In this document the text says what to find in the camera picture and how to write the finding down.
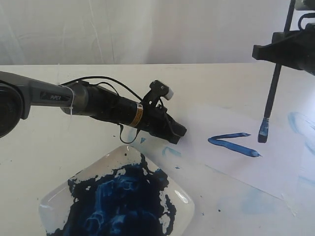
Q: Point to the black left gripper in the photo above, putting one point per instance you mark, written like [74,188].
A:
[159,124]

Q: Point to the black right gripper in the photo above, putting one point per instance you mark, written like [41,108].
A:
[294,49]

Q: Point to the black paintbrush blue tip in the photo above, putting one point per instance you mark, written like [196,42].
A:
[263,131]

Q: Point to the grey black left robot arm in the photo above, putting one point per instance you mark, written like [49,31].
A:
[78,97]

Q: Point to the white paper sheet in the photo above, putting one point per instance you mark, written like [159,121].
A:
[274,171]

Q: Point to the white square paint plate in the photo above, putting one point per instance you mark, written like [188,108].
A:
[122,194]

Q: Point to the white backdrop curtain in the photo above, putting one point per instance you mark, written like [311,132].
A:
[136,31]

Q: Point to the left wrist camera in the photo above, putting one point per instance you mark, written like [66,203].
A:
[157,90]

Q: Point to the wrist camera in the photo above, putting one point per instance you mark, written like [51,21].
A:
[157,90]
[305,5]

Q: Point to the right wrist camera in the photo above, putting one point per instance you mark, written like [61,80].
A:
[305,5]

